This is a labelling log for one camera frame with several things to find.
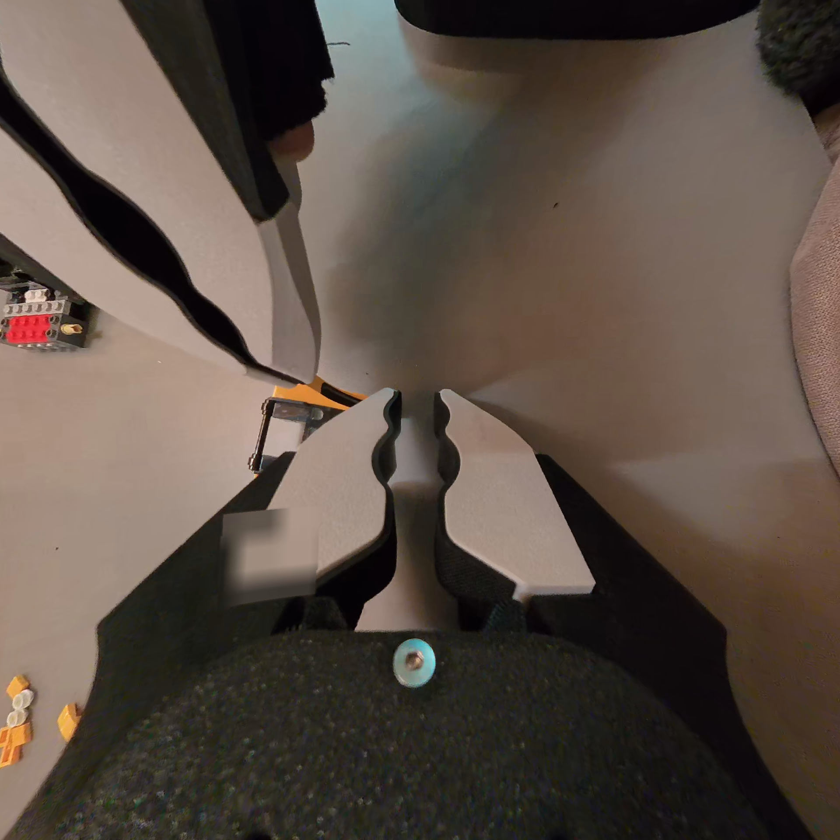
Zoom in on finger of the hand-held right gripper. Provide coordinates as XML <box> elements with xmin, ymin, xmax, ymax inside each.
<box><xmin>0</xmin><ymin>98</ymin><xmax>303</xmax><ymax>385</ymax></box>
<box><xmin>0</xmin><ymin>0</ymin><xmax>324</xmax><ymax>385</ymax></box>

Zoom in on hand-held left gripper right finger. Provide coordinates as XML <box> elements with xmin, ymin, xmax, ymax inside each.
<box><xmin>433</xmin><ymin>388</ymin><xmax>597</xmax><ymax>603</ymax></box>

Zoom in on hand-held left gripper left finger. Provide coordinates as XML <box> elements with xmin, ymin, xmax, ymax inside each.
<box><xmin>266</xmin><ymin>387</ymin><xmax>403</xmax><ymax>588</ymax></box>

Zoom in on orange lego roof assembly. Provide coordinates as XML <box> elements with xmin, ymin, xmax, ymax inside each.
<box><xmin>248</xmin><ymin>376</ymin><xmax>368</xmax><ymax>473</ymax></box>

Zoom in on orange and black lego car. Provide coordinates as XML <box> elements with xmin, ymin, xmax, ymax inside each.
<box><xmin>0</xmin><ymin>259</ymin><xmax>91</xmax><ymax>352</ymax></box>

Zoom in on small orange lego pieces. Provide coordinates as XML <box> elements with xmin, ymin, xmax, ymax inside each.
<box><xmin>0</xmin><ymin>675</ymin><xmax>84</xmax><ymax>769</ymax></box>

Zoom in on person's right hand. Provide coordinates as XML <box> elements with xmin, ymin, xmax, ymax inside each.
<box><xmin>270</xmin><ymin>123</ymin><xmax>315</xmax><ymax>161</ymax></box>

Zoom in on dark rounded object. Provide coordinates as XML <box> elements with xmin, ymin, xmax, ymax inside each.
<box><xmin>394</xmin><ymin>0</ymin><xmax>762</xmax><ymax>38</ymax></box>

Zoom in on grey cloth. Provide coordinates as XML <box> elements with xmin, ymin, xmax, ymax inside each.
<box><xmin>789</xmin><ymin>112</ymin><xmax>840</xmax><ymax>476</ymax></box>

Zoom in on dark fuzzy cloth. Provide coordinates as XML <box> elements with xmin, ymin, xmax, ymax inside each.
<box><xmin>756</xmin><ymin>0</ymin><xmax>840</xmax><ymax>114</ymax></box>

